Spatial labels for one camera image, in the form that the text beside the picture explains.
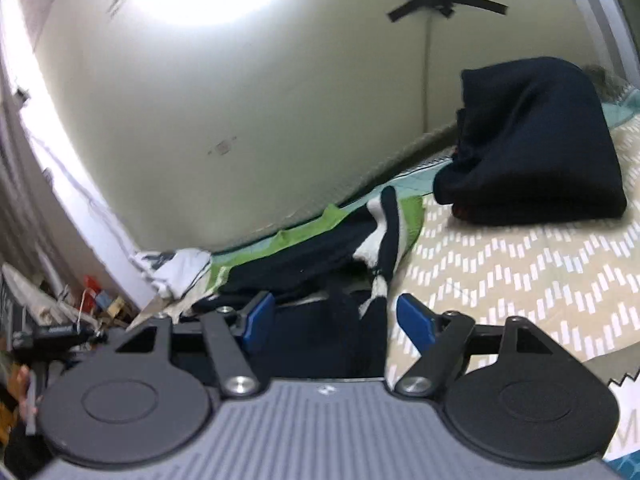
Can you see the white printed garment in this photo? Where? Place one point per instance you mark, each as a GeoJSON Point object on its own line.
{"type": "Point", "coordinates": [171, 274]}

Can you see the dark navy green knit sweater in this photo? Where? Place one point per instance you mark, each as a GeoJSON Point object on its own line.
{"type": "Point", "coordinates": [329, 282]}

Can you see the wall outlet plate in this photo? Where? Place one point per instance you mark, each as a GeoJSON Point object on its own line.
{"type": "Point", "coordinates": [223, 147]}

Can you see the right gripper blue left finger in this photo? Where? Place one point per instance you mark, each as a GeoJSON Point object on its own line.
{"type": "Point", "coordinates": [256, 321]}

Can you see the folded dark navy clothes pile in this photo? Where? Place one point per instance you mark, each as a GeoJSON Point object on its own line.
{"type": "Point", "coordinates": [533, 147]}

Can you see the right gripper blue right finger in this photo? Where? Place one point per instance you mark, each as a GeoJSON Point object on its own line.
{"type": "Point", "coordinates": [421, 325]}

